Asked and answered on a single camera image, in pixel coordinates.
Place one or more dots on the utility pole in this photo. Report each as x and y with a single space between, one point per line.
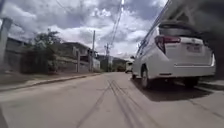
107 58
93 50

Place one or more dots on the white vehicle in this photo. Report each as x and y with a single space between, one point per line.
128 66

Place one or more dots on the dark two-storey building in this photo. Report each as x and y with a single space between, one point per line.
78 53

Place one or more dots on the grey concrete road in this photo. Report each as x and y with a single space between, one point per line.
100 103

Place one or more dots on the white car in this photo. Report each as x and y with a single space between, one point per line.
173 56

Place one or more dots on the green tree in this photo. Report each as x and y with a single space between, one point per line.
41 53

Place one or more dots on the concrete pavement with kerb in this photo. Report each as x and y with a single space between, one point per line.
40 81

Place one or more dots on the grey wall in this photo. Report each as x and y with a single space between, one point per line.
15 53

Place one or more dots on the concrete post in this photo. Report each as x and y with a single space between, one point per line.
4 43

